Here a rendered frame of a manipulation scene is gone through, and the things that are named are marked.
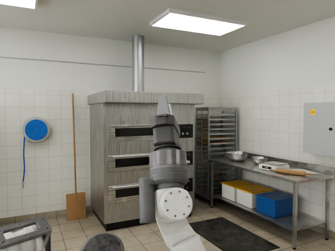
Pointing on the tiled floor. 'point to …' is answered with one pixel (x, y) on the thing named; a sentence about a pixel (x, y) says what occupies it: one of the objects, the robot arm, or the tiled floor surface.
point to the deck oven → (131, 149)
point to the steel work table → (300, 222)
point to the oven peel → (81, 212)
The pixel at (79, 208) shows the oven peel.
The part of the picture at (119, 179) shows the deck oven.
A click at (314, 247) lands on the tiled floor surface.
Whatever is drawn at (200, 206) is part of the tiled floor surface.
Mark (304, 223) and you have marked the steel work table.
